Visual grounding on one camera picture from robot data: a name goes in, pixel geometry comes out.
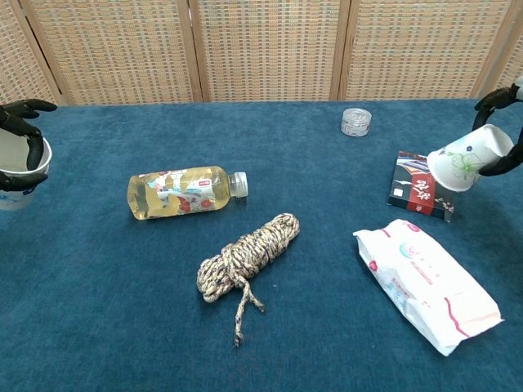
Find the yellow drink plastic bottle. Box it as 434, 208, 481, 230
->
127, 165, 250, 221

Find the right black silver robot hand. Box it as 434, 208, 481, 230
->
472, 79, 523, 177

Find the blue table mat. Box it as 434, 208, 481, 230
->
0, 97, 523, 392

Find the small clear round jar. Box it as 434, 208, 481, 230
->
340, 108, 372, 138

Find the beige braided rope bundle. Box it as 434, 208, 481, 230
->
196, 212, 302, 348

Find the white wet wipes pack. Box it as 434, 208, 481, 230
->
352, 219, 504, 357

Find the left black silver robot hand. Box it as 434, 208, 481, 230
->
0, 99, 58, 193

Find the red black snack packet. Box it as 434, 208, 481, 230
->
386, 149, 456, 224

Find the single white paper cup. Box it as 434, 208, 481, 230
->
0, 132, 53, 212

